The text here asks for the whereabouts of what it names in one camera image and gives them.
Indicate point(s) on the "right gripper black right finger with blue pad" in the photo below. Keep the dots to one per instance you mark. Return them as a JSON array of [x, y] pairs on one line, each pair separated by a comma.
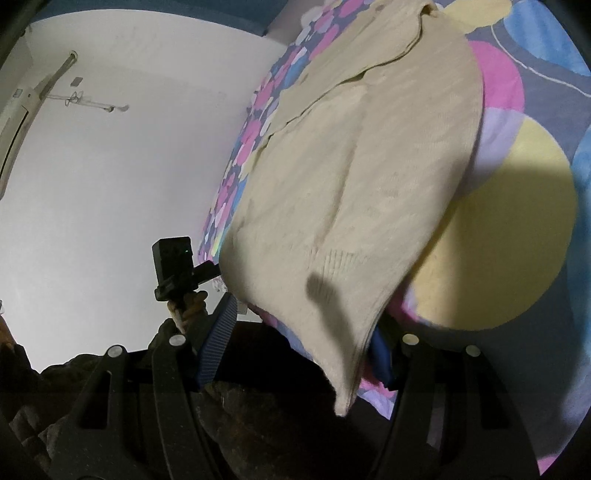
[[453, 418]]

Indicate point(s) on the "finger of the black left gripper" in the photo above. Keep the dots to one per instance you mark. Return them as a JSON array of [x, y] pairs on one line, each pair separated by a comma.
[[204, 273]]

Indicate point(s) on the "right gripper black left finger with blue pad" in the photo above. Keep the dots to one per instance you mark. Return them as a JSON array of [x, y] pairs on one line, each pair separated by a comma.
[[135, 418]]

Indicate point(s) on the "beige knit sweater brown embroidery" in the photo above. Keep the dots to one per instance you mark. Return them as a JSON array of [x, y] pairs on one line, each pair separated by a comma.
[[362, 158]]

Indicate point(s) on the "person's left hand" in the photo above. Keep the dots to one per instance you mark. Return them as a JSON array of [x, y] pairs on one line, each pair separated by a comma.
[[190, 310]]

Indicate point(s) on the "colourful dotted bed cover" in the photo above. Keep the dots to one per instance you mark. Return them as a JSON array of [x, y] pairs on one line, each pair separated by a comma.
[[507, 270]]

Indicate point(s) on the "white air conditioner unit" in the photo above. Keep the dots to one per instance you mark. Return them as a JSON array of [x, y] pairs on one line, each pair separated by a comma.
[[16, 119]]

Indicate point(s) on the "dark blue curtain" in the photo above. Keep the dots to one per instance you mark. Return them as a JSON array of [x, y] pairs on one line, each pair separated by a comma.
[[254, 17]]

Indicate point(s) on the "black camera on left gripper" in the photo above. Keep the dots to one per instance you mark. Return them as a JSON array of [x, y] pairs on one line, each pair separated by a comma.
[[172, 256]]

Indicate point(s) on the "small grey wall plate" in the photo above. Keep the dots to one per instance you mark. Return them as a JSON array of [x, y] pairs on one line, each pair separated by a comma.
[[76, 81]]

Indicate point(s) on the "grey wall pipe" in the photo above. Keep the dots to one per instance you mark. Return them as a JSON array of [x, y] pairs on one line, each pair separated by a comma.
[[47, 84]]

